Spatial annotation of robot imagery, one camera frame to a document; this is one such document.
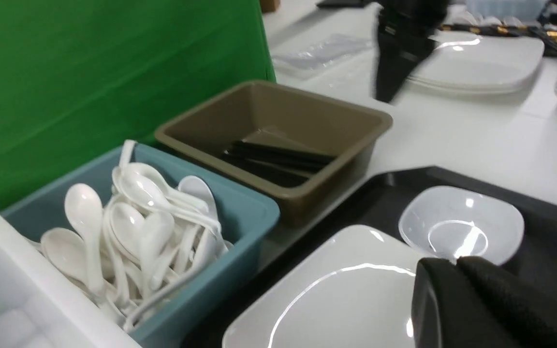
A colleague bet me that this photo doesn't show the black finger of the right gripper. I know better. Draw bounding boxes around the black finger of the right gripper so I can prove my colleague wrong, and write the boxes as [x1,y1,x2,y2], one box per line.
[374,19,435,103]

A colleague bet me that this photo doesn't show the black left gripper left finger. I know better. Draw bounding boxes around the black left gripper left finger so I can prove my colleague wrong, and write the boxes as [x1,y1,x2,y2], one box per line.
[411,258,520,348]

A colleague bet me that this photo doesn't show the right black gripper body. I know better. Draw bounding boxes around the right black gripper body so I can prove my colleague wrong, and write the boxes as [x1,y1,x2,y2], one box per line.
[378,0,451,44]

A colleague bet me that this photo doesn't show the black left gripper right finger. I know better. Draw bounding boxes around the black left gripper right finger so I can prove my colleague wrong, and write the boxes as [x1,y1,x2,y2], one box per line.
[456,256,557,348]

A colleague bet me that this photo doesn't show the small white bowl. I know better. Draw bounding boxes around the small white bowl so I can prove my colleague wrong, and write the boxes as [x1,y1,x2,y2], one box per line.
[397,186,525,266]

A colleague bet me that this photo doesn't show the large white square plate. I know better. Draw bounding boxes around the large white square plate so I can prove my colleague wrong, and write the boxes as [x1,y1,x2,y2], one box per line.
[222,225,424,348]

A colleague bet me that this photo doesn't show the background white plates stack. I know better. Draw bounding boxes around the background white plates stack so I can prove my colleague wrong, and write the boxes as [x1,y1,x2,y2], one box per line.
[409,31,544,94]

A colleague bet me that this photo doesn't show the black serving tray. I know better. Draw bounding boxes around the black serving tray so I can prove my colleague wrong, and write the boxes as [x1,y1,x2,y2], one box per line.
[181,167,557,348]

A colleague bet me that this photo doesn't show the clear plastic bag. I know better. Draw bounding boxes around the clear plastic bag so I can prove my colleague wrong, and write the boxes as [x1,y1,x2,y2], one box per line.
[272,33,373,78]

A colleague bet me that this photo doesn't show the brown plastic chopstick bin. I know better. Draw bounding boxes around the brown plastic chopstick bin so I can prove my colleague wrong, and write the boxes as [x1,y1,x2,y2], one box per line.
[155,81,393,227]

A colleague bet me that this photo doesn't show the black chopsticks in bin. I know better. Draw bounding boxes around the black chopsticks in bin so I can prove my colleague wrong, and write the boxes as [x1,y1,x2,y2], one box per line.
[218,140,336,188]

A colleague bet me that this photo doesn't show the teal plastic spoon bin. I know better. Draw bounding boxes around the teal plastic spoon bin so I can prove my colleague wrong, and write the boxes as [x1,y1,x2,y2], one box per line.
[1,145,280,348]

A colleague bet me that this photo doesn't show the pile of white spoons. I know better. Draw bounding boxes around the pile of white spoons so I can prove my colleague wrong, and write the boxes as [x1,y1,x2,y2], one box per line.
[29,140,233,333]

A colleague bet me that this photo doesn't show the green cloth backdrop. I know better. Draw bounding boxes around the green cloth backdrop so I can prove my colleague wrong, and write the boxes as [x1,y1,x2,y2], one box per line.
[0,0,276,210]

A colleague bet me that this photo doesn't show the large white plastic bin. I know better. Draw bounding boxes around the large white plastic bin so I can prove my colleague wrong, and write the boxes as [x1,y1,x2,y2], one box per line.
[0,215,138,348]

